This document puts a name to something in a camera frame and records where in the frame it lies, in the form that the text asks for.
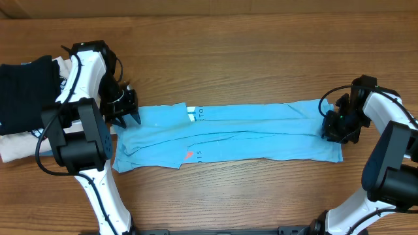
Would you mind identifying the light blue t-shirt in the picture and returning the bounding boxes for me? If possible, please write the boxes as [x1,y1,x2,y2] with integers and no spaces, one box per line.
[113,100,343,173]

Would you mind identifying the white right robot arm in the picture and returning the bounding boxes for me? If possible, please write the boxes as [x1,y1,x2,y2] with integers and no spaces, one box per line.
[306,84,417,234]

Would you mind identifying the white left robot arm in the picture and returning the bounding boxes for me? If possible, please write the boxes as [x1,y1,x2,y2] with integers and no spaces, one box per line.
[41,40,140,234]

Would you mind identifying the black white patterned garment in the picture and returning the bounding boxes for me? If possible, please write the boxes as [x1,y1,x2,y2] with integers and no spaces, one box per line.
[29,75,67,138]

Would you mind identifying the black folded garment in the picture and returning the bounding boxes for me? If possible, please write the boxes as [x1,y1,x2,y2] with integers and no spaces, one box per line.
[1,55,61,135]

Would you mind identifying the beige folded garment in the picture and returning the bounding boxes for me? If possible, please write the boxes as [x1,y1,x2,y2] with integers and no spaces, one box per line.
[1,57,72,163]

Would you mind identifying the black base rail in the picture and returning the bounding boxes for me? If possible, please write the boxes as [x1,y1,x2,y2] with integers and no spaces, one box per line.
[123,225,310,235]

